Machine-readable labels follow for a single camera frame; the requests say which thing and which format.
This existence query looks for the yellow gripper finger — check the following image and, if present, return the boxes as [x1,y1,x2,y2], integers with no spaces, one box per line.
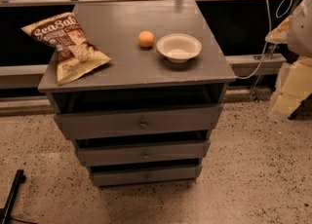
[265,16,291,44]
[268,56,312,122]

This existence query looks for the grey top drawer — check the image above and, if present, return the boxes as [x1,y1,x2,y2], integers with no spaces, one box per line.
[55,104,222,140]

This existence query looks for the grey drawer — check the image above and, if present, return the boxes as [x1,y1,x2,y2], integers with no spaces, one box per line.
[91,164,202,186]
[55,104,222,140]
[76,139,210,167]

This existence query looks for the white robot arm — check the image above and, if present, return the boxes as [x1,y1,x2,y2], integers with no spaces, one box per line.
[265,0,312,122]

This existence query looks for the grey wooden drawer cabinet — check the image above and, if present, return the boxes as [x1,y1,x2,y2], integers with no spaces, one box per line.
[38,0,235,177]

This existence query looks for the grey bottom drawer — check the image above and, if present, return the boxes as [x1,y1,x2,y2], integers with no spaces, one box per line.
[91,164,202,186]

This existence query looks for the grey middle drawer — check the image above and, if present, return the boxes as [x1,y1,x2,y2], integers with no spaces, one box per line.
[76,139,210,167]

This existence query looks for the white paper bowl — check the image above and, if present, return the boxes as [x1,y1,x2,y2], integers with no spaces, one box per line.
[156,34,202,63]

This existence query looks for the orange fruit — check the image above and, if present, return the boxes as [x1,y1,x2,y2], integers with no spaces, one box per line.
[138,31,155,48]

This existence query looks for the sea salt chips bag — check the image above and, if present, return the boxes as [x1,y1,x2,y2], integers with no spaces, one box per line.
[21,12,111,85]

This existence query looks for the black stand leg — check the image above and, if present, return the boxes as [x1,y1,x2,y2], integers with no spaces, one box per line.
[0,169,25,224]

